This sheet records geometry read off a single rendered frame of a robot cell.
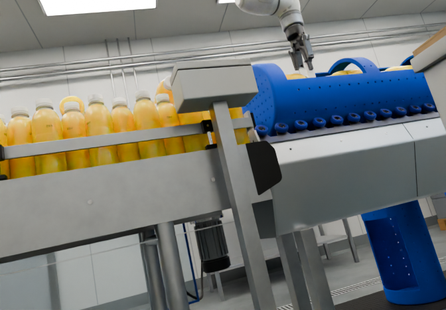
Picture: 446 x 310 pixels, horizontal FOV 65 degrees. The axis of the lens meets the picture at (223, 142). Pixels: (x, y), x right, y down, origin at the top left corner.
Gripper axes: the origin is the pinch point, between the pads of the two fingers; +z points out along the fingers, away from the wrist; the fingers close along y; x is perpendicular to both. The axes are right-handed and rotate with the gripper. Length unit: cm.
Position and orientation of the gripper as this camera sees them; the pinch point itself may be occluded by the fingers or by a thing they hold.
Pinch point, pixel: (307, 74)
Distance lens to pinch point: 145.7
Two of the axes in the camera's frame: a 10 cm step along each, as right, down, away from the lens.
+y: -3.0, 2.8, 9.1
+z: 2.2, 9.5, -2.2
